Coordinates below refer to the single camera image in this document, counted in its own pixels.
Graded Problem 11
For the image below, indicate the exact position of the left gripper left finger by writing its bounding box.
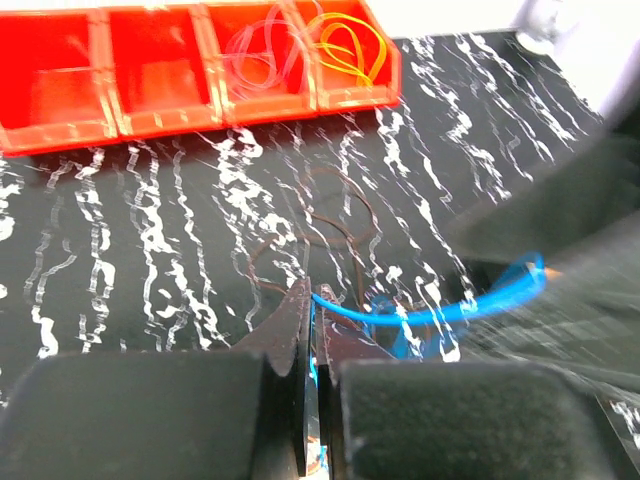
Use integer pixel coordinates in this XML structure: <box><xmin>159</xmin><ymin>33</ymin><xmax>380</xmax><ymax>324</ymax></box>
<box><xmin>1</xmin><ymin>279</ymin><xmax>311</xmax><ymax>479</ymax></box>

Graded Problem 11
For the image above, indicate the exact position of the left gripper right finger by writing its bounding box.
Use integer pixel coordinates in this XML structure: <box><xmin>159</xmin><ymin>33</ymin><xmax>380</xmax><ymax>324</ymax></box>
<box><xmin>314</xmin><ymin>295</ymin><xmax>620</xmax><ymax>479</ymax></box>

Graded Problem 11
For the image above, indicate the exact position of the blue wire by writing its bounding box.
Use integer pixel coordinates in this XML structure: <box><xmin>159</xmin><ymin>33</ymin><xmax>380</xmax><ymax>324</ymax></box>
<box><xmin>307</xmin><ymin>252</ymin><xmax>546</xmax><ymax>389</ymax></box>

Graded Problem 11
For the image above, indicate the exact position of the pink wire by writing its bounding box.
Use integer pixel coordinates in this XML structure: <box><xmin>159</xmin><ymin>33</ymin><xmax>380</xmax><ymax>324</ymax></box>
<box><xmin>222</xmin><ymin>4</ymin><xmax>314</xmax><ymax>94</ymax></box>

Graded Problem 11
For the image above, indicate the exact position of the yellow wire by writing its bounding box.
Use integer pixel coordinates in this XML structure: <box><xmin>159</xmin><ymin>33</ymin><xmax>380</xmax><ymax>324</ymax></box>
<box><xmin>305</xmin><ymin>12</ymin><xmax>389</xmax><ymax>87</ymax></box>

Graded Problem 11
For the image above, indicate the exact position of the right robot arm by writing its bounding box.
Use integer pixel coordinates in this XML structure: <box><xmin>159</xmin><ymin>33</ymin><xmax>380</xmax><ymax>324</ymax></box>
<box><xmin>451</xmin><ymin>106</ymin><xmax>639</xmax><ymax>392</ymax></box>

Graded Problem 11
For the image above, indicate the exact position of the white mug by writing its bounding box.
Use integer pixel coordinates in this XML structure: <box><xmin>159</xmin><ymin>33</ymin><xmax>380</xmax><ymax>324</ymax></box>
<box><xmin>515</xmin><ymin>0</ymin><xmax>565</xmax><ymax>55</ymax></box>

